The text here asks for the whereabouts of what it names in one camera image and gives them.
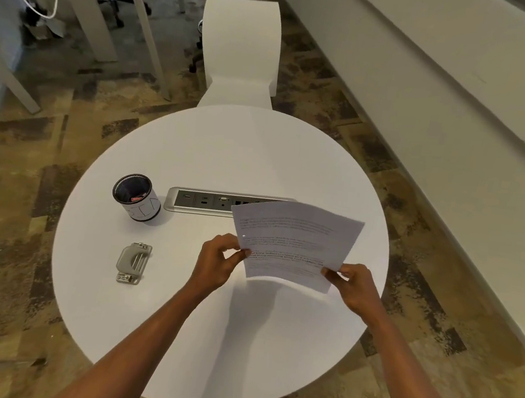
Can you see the person's right hand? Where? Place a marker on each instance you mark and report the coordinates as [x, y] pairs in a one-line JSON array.
[[358, 289]]

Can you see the person's left hand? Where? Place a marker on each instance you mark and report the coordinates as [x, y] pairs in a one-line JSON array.
[[213, 263]]

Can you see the person's left thumb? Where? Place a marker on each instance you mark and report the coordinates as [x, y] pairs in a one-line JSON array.
[[237, 259]]

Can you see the person's right thumb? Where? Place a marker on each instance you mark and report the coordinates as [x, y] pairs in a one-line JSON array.
[[331, 276]]

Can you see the white printed paper sheet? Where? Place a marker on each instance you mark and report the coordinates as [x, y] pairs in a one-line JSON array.
[[291, 243]]

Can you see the person's left forearm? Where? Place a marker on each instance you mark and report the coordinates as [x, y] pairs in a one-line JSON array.
[[130, 342]]

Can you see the person's right forearm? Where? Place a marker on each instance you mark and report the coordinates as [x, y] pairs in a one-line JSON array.
[[416, 382]]

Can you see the round white table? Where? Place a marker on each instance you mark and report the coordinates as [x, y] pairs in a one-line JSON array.
[[217, 257]]

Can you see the silver table power socket panel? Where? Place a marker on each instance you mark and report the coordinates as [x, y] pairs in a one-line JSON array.
[[205, 202]]

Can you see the grey metal hole punch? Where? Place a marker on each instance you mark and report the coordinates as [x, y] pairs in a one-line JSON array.
[[133, 262]]

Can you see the white cylindrical pen holder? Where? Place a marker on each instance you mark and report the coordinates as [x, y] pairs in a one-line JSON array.
[[137, 198]]

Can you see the white moulded chair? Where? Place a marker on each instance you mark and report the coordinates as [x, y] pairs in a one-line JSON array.
[[240, 55]]

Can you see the white desk leg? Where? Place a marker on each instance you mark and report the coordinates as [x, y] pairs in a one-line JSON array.
[[143, 24]]

